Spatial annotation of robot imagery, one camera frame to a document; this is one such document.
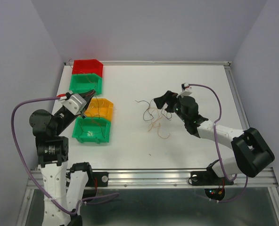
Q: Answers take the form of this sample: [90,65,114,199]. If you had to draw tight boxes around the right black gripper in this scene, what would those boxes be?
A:
[154,90,188,123]

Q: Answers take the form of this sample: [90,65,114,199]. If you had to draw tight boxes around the yellow wire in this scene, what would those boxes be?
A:
[85,98,112,118]

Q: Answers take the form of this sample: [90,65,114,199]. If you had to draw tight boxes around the dark wire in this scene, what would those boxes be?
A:
[79,117,108,139]

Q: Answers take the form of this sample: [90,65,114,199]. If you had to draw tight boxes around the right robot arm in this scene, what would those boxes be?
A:
[154,91,275,184]

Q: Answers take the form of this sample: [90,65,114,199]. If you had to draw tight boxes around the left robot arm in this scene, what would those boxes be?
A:
[29,90,96,226]

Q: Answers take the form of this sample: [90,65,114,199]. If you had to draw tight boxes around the far green plastic bin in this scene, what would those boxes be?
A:
[69,73,103,96]

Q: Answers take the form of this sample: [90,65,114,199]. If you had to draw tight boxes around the green plastic bin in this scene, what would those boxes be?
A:
[69,73,103,96]
[72,117,111,144]

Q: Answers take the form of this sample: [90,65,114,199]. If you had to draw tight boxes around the yellow plastic bin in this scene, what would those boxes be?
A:
[85,98,114,121]

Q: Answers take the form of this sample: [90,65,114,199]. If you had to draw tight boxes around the red plastic bin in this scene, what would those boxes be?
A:
[72,59,104,78]

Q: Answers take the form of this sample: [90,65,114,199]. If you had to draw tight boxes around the near green plastic bin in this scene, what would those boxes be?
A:
[72,117,111,144]

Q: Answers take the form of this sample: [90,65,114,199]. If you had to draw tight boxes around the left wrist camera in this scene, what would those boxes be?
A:
[59,94,86,115]

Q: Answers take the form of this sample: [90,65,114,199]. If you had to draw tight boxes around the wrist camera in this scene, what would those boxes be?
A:
[177,83,192,97]
[59,94,86,115]

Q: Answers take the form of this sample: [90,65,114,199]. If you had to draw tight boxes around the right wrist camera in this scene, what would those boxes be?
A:
[177,83,192,97]

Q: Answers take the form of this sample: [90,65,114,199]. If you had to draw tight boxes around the aluminium back rail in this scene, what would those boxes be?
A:
[64,60,232,66]

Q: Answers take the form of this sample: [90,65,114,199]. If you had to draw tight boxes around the aluminium rail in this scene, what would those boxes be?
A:
[64,60,232,66]
[31,168,279,190]
[223,65,264,168]

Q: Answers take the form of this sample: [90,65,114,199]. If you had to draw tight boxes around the aluminium right side rail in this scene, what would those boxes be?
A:
[223,65,264,168]

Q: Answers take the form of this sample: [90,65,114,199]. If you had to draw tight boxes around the aluminium front rail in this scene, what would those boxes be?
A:
[31,168,279,190]

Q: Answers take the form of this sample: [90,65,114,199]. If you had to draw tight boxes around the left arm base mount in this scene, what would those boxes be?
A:
[82,162,109,199]

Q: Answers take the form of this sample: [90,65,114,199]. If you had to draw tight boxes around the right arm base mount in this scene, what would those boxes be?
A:
[188,160,234,202]

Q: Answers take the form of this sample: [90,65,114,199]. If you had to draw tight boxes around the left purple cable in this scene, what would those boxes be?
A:
[10,93,120,217]

